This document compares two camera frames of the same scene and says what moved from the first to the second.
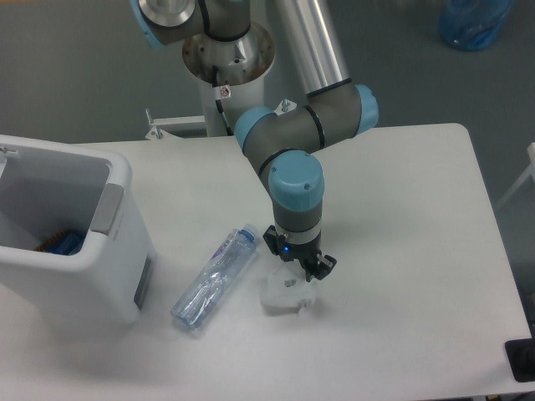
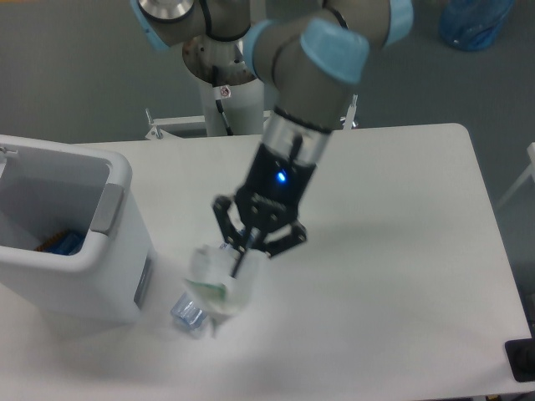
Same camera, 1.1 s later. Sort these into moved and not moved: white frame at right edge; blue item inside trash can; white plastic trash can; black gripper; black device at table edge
Moved: black gripper
Not moved: blue item inside trash can; white frame at right edge; white plastic trash can; black device at table edge
